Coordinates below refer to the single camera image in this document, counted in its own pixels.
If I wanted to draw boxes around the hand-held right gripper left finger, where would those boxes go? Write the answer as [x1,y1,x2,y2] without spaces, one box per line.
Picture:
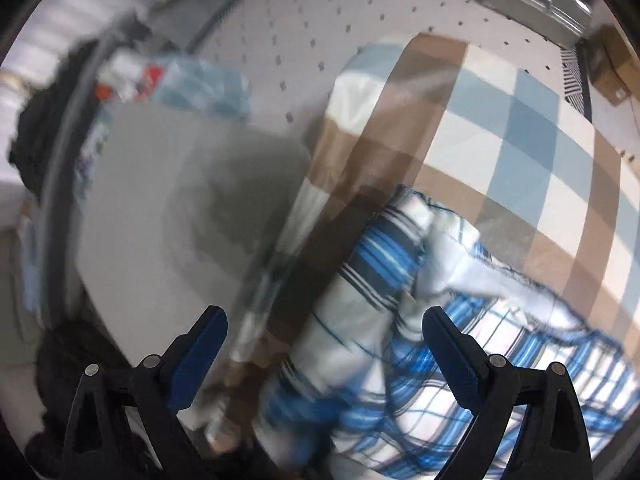
[59,304,229,480]

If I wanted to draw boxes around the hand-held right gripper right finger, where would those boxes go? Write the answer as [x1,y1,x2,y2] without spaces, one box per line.
[421,306,597,480]

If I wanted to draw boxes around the blue plaid shirt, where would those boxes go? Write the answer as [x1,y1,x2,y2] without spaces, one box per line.
[250,185,638,480]

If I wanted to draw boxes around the grey pillow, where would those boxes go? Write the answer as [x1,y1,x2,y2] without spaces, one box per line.
[75,102,321,363]

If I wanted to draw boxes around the checkered bed sheet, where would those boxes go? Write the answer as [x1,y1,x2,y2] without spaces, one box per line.
[205,32,640,456]

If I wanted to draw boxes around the light blue plastic packet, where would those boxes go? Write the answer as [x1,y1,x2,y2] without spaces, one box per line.
[95,55,252,127]

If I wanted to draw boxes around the black cloth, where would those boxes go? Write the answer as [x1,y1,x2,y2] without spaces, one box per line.
[7,40,103,197]

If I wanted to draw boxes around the striped floor mat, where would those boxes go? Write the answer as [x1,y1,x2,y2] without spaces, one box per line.
[561,42,595,117]

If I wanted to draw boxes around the cardboard box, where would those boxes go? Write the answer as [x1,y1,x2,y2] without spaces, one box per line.
[585,25,640,107]

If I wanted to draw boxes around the white mattress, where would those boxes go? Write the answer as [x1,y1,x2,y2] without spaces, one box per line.
[187,0,591,128]

